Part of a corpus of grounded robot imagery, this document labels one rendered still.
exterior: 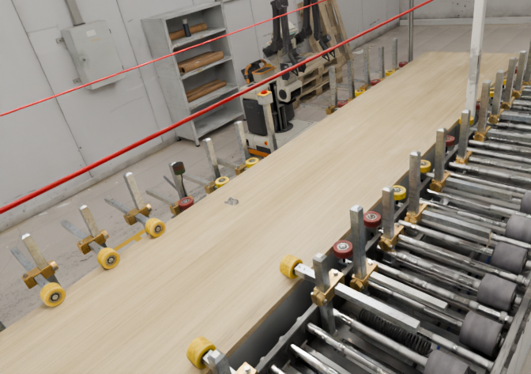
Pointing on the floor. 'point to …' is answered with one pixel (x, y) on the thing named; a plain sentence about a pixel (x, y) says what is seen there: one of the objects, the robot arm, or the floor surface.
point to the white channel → (476, 43)
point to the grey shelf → (151, 27)
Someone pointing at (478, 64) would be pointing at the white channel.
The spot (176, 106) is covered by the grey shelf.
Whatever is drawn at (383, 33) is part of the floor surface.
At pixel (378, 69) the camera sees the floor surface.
